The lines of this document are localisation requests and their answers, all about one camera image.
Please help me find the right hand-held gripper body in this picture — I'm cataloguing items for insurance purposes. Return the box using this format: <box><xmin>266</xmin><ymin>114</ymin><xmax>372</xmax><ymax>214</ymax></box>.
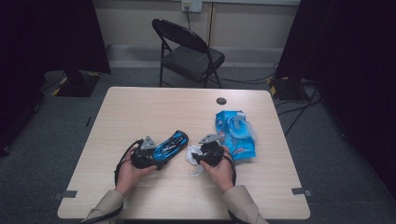
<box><xmin>198</xmin><ymin>133</ymin><xmax>225</xmax><ymax>167</ymax></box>

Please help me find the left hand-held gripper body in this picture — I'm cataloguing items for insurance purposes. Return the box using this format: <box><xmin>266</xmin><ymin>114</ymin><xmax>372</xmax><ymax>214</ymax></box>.
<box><xmin>130</xmin><ymin>135</ymin><xmax>158</xmax><ymax>171</ymax></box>

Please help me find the white wet wipe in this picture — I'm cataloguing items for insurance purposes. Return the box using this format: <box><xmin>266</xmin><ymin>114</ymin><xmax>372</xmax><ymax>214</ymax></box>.
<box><xmin>185</xmin><ymin>144</ymin><xmax>206</xmax><ymax>178</ymax></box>

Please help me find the blue and black toy car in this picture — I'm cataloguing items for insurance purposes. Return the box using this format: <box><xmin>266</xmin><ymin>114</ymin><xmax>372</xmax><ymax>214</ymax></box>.
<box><xmin>152</xmin><ymin>130</ymin><xmax>190</xmax><ymax>163</ymax></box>

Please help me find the blue wet wipes pack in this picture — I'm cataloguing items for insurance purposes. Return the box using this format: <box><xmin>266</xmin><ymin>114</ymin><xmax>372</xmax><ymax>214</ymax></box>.
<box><xmin>215</xmin><ymin>109</ymin><xmax>257</xmax><ymax>161</ymax></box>

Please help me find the person's right hand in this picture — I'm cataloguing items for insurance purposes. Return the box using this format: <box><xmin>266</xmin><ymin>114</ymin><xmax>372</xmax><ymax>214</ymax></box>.
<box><xmin>200</xmin><ymin>148</ymin><xmax>235</xmax><ymax>194</ymax></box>

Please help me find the person's left hand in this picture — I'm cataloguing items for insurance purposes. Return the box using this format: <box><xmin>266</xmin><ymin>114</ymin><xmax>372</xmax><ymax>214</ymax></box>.
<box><xmin>114</xmin><ymin>146</ymin><xmax>158</xmax><ymax>198</ymax></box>

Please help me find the black stand base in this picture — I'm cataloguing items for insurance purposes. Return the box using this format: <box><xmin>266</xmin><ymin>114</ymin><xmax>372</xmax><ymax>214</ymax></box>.
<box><xmin>267</xmin><ymin>76</ymin><xmax>309</xmax><ymax>102</ymax></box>
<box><xmin>55</xmin><ymin>69</ymin><xmax>102</xmax><ymax>98</ymax></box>

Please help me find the black folding chair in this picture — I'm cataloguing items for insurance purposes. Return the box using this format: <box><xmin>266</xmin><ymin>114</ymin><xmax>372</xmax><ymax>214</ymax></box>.
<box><xmin>151</xmin><ymin>18</ymin><xmax>226</xmax><ymax>89</ymax></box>

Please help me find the grey tape strip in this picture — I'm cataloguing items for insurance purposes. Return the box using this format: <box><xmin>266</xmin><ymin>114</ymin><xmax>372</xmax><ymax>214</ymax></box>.
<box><xmin>290</xmin><ymin>187</ymin><xmax>313</xmax><ymax>197</ymax></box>
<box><xmin>52</xmin><ymin>189</ymin><xmax>78</xmax><ymax>201</ymax></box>

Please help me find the black curtain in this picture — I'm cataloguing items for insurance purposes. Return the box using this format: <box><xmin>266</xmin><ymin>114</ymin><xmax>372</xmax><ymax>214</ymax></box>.
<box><xmin>275</xmin><ymin>0</ymin><xmax>396</xmax><ymax>200</ymax></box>
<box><xmin>0</xmin><ymin>0</ymin><xmax>111</xmax><ymax>157</ymax></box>

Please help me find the right hand-held gripper cable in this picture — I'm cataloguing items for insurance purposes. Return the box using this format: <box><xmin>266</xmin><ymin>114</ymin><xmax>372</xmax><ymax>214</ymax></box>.
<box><xmin>221</xmin><ymin>148</ymin><xmax>250</xmax><ymax>224</ymax></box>

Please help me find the hand-held gripper cable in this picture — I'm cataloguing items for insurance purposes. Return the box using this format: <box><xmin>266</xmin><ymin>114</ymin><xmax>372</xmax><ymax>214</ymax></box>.
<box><xmin>221</xmin><ymin>148</ymin><xmax>250</xmax><ymax>224</ymax></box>
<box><xmin>81</xmin><ymin>138</ymin><xmax>145</xmax><ymax>224</ymax></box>

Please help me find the left hand-held gripper cable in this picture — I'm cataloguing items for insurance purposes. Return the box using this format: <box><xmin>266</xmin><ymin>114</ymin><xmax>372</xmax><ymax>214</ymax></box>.
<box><xmin>81</xmin><ymin>138</ymin><xmax>145</xmax><ymax>224</ymax></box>

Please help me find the beige wall conduit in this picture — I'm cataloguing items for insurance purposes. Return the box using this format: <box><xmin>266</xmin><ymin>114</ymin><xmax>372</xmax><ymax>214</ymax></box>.
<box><xmin>207</xmin><ymin>2</ymin><xmax>216</xmax><ymax>48</ymax></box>

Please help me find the white wall outlet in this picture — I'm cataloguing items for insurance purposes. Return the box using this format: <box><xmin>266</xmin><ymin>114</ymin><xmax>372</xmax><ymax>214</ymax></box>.
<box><xmin>181</xmin><ymin>0</ymin><xmax>204</xmax><ymax>13</ymax></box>

